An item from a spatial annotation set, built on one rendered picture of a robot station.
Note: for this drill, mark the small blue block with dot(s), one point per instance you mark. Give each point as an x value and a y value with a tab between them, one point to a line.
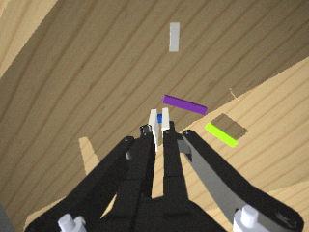
159	118

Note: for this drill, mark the lime green rod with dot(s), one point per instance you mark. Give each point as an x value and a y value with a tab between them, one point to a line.
221	134

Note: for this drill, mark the purple rod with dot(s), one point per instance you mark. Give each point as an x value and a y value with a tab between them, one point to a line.
188	105

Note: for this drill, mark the grey rod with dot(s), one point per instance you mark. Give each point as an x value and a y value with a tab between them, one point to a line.
174	36

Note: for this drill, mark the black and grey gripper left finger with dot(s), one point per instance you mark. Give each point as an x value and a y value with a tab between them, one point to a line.
127	170

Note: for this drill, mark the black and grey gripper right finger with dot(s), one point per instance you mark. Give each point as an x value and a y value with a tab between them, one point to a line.
247	208

